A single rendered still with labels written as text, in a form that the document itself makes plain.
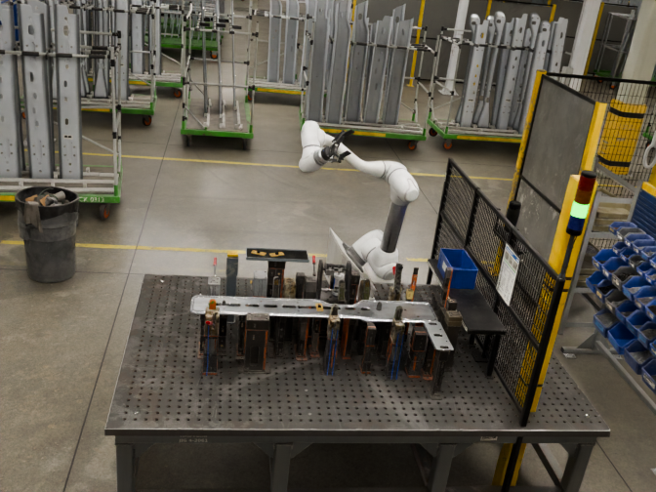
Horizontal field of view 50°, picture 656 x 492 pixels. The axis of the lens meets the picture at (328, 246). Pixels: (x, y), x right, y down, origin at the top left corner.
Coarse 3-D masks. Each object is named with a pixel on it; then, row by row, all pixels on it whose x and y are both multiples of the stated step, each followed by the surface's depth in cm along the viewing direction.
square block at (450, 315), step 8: (448, 312) 392; (456, 312) 393; (448, 320) 389; (456, 320) 389; (448, 328) 391; (456, 328) 392; (448, 336) 393; (456, 336) 394; (456, 344) 396; (448, 360) 400; (448, 368) 403
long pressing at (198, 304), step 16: (192, 304) 384; (240, 304) 389; (256, 304) 391; (272, 304) 393; (288, 304) 395; (304, 304) 396; (368, 304) 404; (384, 304) 406; (400, 304) 408; (416, 304) 410; (368, 320) 388; (384, 320) 390; (416, 320) 393; (432, 320) 395
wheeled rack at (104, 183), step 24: (48, 48) 690; (96, 48) 720; (120, 48) 735; (120, 72) 751; (120, 96) 761; (120, 120) 772; (120, 144) 777; (96, 168) 779; (120, 168) 789; (0, 192) 688; (96, 192) 712; (120, 192) 733
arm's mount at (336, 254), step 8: (336, 240) 469; (328, 248) 492; (336, 248) 470; (328, 256) 492; (336, 256) 470; (344, 256) 455; (336, 264) 470; (344, 264) 458; (352, 264) 459; (344, 272) 461; (360, 272) 463; (328, 280) 490; (360, 280) 466
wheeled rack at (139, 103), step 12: (12, 0) 944; (120, 12) 1002; (132, 12) 1005; (144, 12) 1008; (108, 96) 1070; (132, 96) 1080; (144, 96) 1107; (156, 96) 1118; (84, 108) 1016; (96, 108) 1019; (108, 108) 1022; (132, 108) 1031; (144, 108) 1112; (144, 120) 1046
